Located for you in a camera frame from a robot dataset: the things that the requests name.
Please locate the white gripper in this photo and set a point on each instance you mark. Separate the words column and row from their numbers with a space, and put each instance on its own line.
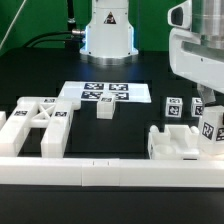
column 196, row 45

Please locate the white tagged cube right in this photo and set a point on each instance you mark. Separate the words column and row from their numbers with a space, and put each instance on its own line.
column 196, row 107

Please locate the white chair seat part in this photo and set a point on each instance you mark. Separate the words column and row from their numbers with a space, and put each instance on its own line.
column 176, row 142

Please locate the white chair back frame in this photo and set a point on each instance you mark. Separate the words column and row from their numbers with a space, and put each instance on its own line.
column 54, row 115

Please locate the white tagged cube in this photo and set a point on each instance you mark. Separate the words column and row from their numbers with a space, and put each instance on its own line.
column 173, row 107
column 196, row 107

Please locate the white U-shaped fence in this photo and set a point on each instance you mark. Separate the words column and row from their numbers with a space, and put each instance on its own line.
column 208, row 171

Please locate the white tagged cube left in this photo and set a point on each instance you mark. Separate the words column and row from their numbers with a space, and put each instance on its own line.
column 173, row 107

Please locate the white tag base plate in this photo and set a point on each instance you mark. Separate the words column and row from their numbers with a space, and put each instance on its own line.
column 91, row 91

